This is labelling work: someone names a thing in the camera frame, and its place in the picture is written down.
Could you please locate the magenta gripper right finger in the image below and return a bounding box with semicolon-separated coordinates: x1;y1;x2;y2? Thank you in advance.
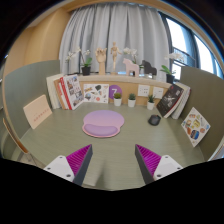
135;144;182;184

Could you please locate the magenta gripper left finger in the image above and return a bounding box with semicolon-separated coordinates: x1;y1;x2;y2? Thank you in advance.
44;145;93;186

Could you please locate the black computer mouse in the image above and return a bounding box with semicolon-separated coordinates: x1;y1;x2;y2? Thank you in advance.
148;115;161;126

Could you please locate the purple wrist-rest mouse pad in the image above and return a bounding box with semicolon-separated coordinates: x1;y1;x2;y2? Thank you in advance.
82;110;124;138

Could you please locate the colourful sticker card right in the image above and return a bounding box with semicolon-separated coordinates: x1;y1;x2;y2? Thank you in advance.
182;108;210;147

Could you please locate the small potted plant right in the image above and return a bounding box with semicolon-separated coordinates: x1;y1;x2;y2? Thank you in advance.
147;95;155;110

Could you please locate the small potted plant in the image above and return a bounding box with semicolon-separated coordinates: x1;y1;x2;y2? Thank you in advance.
128;93;136;107
147;95;155;110
114;92;122;106

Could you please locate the black book leaning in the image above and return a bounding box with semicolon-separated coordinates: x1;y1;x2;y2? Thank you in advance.
157;84;184;118

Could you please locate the beige card leaning left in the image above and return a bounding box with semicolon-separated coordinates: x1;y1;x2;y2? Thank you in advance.
23;95;52;129

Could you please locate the white book stack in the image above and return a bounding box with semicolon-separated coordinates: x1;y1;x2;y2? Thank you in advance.
46;74;62;109

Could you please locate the small potted plant middle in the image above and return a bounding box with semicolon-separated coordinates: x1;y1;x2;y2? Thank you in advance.
128;93;136;107

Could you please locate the sticker sheet card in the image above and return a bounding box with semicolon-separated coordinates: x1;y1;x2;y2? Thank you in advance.
83;84;109;103

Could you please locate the wooden chair edge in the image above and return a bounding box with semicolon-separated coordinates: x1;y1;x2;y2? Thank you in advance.
3;118;29;154

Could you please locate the red-spined magazine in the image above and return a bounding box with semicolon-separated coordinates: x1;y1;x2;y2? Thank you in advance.
60;75;84;110

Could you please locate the small potted plant left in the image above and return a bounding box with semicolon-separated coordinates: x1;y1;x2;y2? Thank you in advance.
114;92;122;106

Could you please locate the purple round number sign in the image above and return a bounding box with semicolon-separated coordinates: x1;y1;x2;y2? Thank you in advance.
109;85;122;99

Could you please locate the black horse figurine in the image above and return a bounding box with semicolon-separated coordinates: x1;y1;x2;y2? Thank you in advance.
142;60;157;75

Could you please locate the white orchid black pot left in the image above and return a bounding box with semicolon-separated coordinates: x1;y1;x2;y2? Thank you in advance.
65;47;92;76

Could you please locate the pink horse figurine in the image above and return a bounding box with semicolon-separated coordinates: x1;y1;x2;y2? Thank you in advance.
123;58;139;77

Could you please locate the wooden hand model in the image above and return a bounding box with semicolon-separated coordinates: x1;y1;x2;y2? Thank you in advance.
95;48;107;75

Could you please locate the white orchid behind horse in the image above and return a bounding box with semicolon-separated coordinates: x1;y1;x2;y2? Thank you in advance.
123;47;143;68

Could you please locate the wooden mannequin figure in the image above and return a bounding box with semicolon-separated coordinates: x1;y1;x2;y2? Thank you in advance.
111;42;121;74

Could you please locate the grey curtain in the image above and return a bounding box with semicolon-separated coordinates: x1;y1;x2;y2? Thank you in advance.
59;3;169;74

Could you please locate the white wall socket right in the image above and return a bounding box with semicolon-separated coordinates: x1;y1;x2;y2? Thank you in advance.
153;87;164;99

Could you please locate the white wall socket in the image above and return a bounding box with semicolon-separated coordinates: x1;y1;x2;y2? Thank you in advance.
138;85;150;97
153;87;164;99

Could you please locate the white wall socket left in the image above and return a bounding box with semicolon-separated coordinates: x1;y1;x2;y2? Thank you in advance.
138;85;150;97

